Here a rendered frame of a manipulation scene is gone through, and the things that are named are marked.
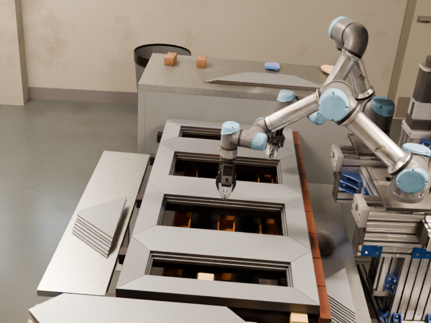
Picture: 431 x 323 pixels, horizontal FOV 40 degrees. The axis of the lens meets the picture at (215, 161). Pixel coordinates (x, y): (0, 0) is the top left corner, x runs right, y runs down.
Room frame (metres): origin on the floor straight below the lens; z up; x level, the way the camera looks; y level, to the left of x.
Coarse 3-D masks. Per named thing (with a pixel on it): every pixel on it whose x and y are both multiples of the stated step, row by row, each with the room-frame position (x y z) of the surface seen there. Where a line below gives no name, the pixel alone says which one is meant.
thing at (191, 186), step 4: (184, 180) 2.51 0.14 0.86; (188, 180) 2.51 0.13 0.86; (192, 180) 2.52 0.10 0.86; (196, 180) 2.52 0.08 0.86; (200, 180) 2.52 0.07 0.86; (184, 184) 2.47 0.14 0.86; (188, 184) 2.48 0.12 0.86; (192, 184) 2.48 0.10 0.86; (196, 184) 2.48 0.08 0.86; (184, 188) 2.43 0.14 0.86; (188, 188) 2.43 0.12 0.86; (192, 188) 2.44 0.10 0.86; (196, 188) 2.44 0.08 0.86; (184, 192) 2.40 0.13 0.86; (188, 192) 2.40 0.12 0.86; (192, 192) 2.40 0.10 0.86; (196, 192) 2.40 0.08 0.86; (196, 196) 2.37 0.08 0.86
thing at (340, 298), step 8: (344, 272) 2.06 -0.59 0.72; (328, 280) 2.00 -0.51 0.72; (336, 280) 2.00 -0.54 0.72; (344, 280) 2.01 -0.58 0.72; (328, 288) 1.94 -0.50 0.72; (336, 288) 1.95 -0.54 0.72; (344, 288) 1.95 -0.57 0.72; (328, 296) 1.90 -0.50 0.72; (336, 296) 1.90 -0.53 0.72; (344, 296) 1.90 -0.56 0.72; (336, 304) 1.86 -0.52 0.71; (344, 304) 1.85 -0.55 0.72; (352, 304) 1.85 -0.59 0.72; (336, 312) 1.82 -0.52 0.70; (344, 312) 1.82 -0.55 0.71; (352, 312) 1.81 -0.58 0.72; (336, 320) 1.79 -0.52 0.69; (344, 320) 1.78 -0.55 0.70; (352, 320) 1.78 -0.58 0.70
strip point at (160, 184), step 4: (164, 176) 2.53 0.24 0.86; (156, 180) 2.49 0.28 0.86; (160, 180) 2.49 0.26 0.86; (164, 180) 2.50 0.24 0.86; (152, 184) 2.45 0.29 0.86; (156, 184) 2.45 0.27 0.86; (160, 184) 2.46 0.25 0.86; (164, 184) 2.46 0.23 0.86; (156, 188) 2.41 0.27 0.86; (160, 188) 2.41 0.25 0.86; (164, 188) 2.42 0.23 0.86
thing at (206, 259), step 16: (192, 128) 3.15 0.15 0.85; (208, 128) 3.15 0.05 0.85; (192, 160) 2.80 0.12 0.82; (208, 160) 2.80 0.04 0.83; (240, 160) 2.81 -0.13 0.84; (256, 160) 2.81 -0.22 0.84; (272, 160) 2.81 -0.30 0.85; (160, 208) 2.25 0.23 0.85; (240, 208) 2.35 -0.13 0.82; (256, 208) 2.35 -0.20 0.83; (272, 208) 2.36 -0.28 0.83; (160, 224) 2.16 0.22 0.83; (160, 256) 1.92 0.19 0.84; (176, 256) 1.92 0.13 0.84; (192, 256) 1.93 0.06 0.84; (208, 256) 1.92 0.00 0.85; (288, 272) 1.89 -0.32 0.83; (208, 304) 1.68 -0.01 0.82; (224, 304) 1.68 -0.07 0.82; (240, 304) 1.68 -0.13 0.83; (256, 304) 1.68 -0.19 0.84; (272, 304) 1.68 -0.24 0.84; (288, 304) 1.68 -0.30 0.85; (304, 304) 1.67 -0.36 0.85
